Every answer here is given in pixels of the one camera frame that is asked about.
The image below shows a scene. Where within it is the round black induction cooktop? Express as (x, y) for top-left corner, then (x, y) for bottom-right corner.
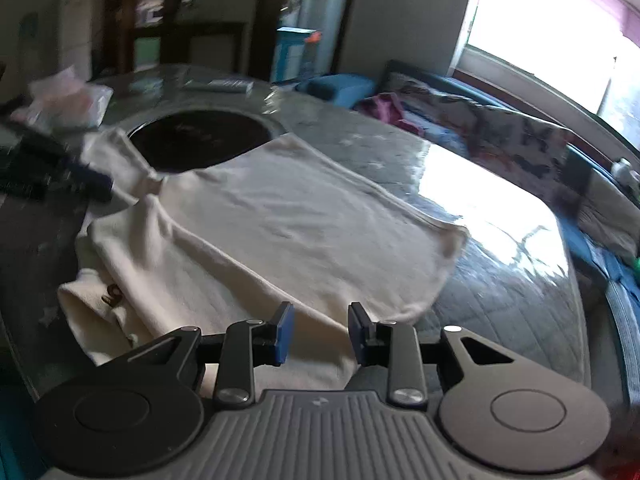
(126, 109), (278, 173)

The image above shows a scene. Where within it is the white tissue pack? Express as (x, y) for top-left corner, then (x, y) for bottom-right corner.
(11, 66), (115, 133)

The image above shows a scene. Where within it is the pink cloth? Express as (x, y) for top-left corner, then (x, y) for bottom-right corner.
(356, 92), (426, 136)

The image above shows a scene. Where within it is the grey pillow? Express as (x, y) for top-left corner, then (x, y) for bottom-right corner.
(575, 170), (640, 261)

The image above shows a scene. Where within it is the window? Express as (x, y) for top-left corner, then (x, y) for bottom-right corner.
(450, 0), (640, 151)

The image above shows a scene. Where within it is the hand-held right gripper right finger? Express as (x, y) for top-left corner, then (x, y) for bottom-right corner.
(347, 301), (532, 407)

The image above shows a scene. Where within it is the square butterfly print pillow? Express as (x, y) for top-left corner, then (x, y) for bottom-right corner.
(467, 102), (576, 198)

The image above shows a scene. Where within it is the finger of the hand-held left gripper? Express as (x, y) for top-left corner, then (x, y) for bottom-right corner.
(50, 152), (115, 203)

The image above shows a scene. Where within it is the grey quilted table cover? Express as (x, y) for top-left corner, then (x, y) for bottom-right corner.
(0, 62), (591, 401)

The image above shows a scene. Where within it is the panda plush toy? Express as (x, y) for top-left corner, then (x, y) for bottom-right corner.
(612, 157), (640, 186)

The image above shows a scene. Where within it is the dark wooden door frame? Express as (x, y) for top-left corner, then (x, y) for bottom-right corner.
(250, 0), (361, 83)

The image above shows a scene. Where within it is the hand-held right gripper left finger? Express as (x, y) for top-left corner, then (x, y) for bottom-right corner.
(97, 301), (297, 408)

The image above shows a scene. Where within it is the dark wall shelf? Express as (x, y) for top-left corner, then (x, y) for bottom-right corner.
(102, 0), (201, 71)

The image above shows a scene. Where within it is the blue and white toy cabinet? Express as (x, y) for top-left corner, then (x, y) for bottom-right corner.
(274, 26), (322, 83)

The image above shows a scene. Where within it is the cream sweater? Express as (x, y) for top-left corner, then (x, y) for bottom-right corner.
(56, 127), (471, 391)

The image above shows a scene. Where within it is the dark wooden cabinet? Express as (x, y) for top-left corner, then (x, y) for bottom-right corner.
(131, 21), (251, 75)

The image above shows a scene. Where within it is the grey remote control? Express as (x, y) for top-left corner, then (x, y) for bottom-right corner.
(182, 79), (253, 95)

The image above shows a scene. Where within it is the wide butterfly print pillow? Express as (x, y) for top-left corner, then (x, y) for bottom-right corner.
(385, 72), (493, 131)

